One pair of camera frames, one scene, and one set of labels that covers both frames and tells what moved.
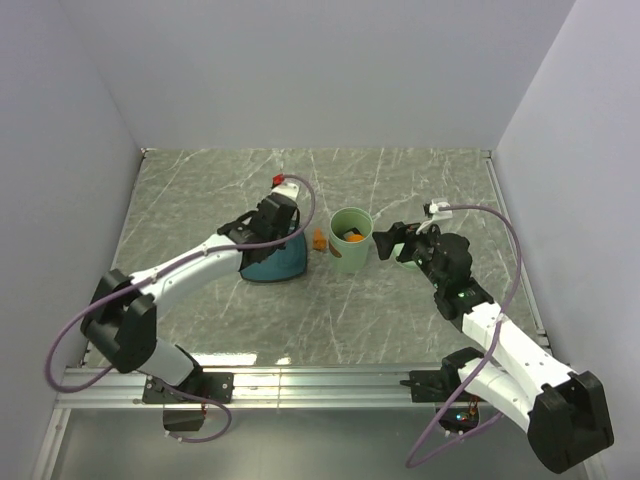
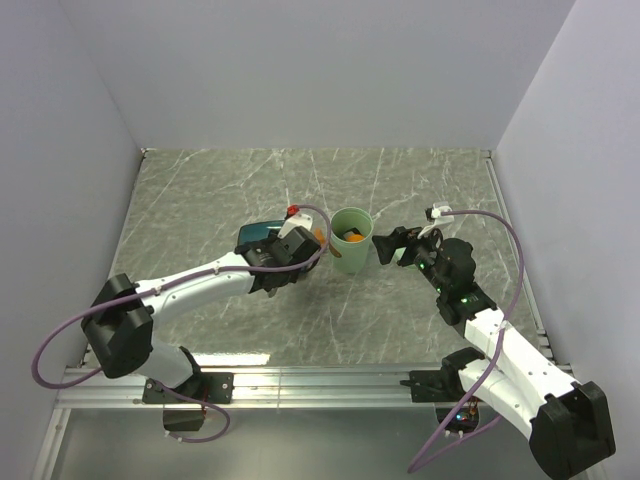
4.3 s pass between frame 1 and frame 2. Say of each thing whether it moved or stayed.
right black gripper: stayed
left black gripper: moved
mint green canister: stayed
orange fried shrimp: stayed
